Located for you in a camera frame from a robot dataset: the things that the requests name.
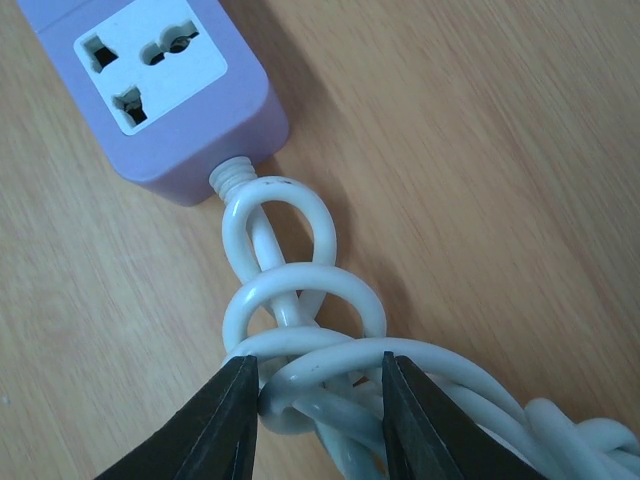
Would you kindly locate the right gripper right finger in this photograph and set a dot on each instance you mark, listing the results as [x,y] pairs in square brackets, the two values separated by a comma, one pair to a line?
[427,436]

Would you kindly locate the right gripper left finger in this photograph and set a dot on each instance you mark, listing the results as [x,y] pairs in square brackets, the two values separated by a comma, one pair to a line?
[213,436]

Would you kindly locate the purple power strip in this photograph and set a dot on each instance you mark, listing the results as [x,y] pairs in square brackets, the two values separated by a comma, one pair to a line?
[170,89]

